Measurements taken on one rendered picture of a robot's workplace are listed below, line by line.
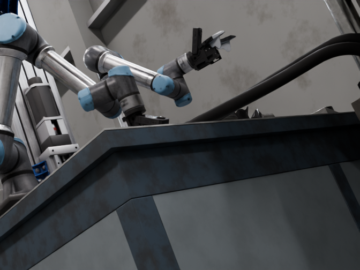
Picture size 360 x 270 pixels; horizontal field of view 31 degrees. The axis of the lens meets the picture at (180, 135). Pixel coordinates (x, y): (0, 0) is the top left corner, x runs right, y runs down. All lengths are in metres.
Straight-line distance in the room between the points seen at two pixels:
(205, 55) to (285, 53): 3.09
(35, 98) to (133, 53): 4.67
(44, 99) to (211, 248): 1.52
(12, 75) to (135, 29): 5.01
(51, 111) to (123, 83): 0.57
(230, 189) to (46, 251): 0.39
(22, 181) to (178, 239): 1.19
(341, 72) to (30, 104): 3.24
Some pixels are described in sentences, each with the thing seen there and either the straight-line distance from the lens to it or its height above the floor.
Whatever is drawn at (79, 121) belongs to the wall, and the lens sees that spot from 8.20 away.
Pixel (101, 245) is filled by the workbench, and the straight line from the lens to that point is 1.20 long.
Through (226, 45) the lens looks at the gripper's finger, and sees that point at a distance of 2.70.
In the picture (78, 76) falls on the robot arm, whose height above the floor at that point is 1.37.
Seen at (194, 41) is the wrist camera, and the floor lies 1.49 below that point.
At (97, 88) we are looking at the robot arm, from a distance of 2.10.
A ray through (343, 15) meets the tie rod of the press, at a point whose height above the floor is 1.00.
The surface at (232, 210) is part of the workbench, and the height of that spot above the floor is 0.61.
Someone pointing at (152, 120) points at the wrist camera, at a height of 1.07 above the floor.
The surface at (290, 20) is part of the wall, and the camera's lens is 5.65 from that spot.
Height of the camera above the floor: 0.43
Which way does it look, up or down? 16 degrees up
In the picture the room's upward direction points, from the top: 22 degrees counter-clockwise
